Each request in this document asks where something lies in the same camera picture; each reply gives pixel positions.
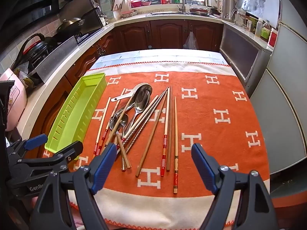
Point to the green plastic utensil tray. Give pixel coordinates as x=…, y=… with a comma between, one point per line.
x=73, y=119

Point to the white chopstick red end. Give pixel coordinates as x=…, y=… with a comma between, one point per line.
x=100, y=128

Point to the white ceramic soup spoon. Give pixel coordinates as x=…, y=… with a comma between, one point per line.
x=124, y=96

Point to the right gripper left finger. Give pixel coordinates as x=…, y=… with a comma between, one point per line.
x=52, y=208

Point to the white plastic bag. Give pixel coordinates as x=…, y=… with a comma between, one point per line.
x=191, y=42

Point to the large steel soup spoon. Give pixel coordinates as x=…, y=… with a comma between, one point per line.
x=140, y=87

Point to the white chopstick red bands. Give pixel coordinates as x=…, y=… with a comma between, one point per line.
x=164, y=150

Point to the dark brown wooden chopstick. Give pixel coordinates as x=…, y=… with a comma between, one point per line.
x=169, y=133

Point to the ivory chopstick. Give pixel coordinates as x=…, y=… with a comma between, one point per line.
x=136, y=123

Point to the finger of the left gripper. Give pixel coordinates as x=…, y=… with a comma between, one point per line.
x=20, y=147
x=36, y=170

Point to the orange H-pattern blanket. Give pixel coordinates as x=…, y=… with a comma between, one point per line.
x=212, y=109

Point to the stainless dishwasher cabinet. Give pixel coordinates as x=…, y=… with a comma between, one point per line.
x=246, y=54

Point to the wooden handled steel spoon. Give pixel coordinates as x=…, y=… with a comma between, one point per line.
x=125, y=161

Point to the black frying pan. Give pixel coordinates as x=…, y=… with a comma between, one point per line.
x=76, y=25

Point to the steel tablespoon patterned handle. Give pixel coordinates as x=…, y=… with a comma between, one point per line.
x=141, y=102

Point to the stainless splash guard panel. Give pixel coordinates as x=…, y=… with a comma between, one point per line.
x=49, y=65

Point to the bamboo chopstick red tip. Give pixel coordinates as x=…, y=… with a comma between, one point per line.
x=175, y=185

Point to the twisted steel chopstick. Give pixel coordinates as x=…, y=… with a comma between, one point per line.
x=143, y=119
x=134, y=138

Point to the bamboo chopstick black band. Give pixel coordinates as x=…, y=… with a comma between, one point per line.
x=123, y=110

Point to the stainless steel kettle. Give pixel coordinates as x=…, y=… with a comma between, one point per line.
x=226, y=8

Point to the pink rice cooker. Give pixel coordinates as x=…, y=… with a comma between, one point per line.
x=17, y=99

